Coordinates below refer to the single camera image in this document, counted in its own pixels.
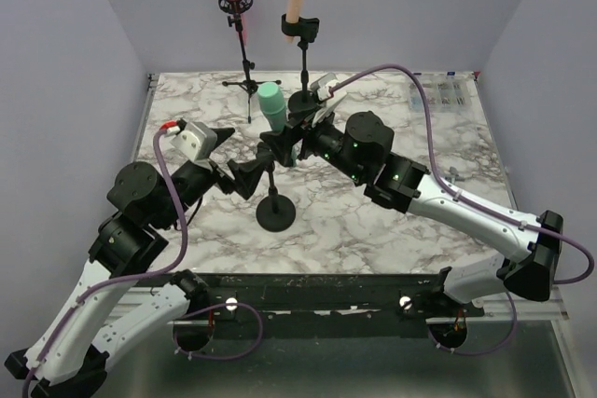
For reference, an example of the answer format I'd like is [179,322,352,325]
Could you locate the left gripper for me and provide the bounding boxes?
[157,129,273,227]

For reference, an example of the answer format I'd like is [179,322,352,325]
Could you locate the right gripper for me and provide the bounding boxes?
[260,103,366,184]

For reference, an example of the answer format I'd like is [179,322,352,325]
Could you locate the green microphone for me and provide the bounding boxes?
[257,81,299,169]

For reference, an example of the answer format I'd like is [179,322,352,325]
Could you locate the short round-base mic stand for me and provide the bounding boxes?
[256,143,296,233]

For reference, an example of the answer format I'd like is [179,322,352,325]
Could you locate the tall round-base mic stand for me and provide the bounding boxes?
[281,14,320,114]

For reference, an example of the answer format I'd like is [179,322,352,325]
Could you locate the tripod mic stand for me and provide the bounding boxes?
[218,0,264,124]

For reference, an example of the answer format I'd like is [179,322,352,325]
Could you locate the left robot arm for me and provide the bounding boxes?
[5,120,258,397]

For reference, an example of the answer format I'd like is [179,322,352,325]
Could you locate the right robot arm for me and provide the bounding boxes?
[260,111,563,316]

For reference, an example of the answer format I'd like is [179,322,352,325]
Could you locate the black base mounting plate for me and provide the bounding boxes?
[153,271,486,341]

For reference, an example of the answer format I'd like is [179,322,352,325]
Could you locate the clear plastic parts box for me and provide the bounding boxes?
[415,72,471,113]

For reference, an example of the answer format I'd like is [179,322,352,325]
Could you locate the red adjustable wrench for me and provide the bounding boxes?
[447,166,465,183]

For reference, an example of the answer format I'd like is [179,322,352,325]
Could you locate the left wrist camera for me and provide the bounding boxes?
[171,122,217,167]

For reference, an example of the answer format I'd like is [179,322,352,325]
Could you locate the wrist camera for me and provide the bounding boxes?
[311,73,346,127]
[171,122,217,167]

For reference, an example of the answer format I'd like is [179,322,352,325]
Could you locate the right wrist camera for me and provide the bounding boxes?
[311,73,346,127]

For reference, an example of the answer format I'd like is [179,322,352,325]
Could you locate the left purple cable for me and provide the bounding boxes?
[21,121,265,398]

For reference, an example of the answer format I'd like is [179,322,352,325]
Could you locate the purple cable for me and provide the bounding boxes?
[326,63,583,357]
[21,121,265,398]

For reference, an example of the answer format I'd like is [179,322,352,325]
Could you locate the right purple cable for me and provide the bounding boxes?
[326,63,583,357]

